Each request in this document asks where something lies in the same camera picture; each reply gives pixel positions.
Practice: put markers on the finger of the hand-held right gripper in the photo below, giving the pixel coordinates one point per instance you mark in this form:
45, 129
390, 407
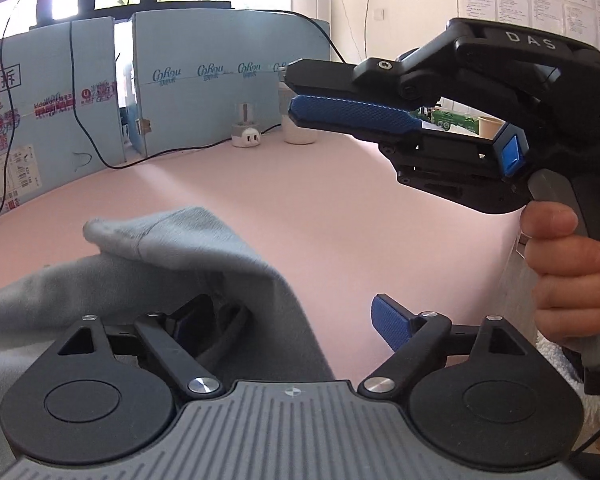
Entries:
325, 77
350, 112

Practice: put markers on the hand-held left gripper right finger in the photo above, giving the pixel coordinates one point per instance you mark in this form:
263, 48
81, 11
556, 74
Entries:
390, 325

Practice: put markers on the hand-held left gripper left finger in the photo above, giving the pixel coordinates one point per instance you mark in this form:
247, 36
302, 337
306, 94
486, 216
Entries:
187, 327

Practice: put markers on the grey sweatshirt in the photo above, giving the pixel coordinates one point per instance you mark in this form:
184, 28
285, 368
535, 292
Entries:
180, 255

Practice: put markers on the person's right hand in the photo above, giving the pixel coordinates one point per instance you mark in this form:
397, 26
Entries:
570, 270

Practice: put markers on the beige paper cup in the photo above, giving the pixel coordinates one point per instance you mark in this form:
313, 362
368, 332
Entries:
491, 127

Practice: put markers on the white cup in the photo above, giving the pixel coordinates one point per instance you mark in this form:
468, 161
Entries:
300, 132

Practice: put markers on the white socket adapter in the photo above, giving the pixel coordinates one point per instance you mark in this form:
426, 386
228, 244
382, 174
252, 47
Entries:
247, 135

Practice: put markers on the blue foam board script logos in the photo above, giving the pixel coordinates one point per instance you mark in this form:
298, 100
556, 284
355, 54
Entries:
190, 110

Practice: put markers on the white fluffy cloth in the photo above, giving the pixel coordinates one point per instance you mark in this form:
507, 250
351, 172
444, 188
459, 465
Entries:
555, 355

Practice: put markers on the large light blue cardboard box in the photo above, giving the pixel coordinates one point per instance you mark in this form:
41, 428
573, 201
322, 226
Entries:
45, 110

